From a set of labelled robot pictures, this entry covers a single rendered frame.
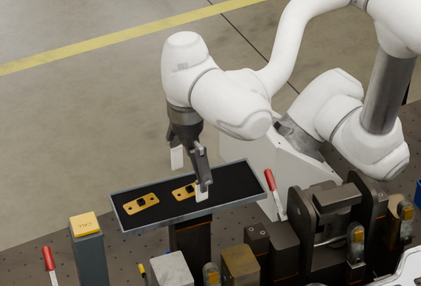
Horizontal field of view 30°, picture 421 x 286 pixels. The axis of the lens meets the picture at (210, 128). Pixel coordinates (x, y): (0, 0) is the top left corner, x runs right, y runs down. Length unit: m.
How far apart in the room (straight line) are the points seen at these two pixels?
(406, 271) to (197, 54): 0.79
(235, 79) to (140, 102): 2.51
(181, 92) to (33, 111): 2.52
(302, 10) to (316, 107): 0.65
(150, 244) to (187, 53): 0.95
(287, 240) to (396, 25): 0.58
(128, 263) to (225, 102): 0.96
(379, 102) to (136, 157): 1.82
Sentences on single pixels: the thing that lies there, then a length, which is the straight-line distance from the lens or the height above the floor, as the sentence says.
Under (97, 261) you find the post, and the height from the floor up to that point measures 1.05.
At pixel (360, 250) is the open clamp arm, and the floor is 1.03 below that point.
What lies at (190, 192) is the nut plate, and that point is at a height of 1.17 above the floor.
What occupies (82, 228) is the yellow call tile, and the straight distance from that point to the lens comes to 1.89.
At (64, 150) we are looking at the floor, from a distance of 3.85.
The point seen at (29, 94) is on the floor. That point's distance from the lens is 4.24.
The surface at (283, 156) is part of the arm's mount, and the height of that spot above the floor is 0.97.
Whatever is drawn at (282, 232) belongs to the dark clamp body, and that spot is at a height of 1.08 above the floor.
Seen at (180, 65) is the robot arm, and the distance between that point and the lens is 1.63.
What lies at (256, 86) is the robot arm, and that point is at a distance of 1.59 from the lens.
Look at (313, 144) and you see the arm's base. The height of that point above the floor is 0.90.
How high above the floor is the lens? 2.54
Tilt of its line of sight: 41 degrees down
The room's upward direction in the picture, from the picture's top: 1 degrees counter-clockwise
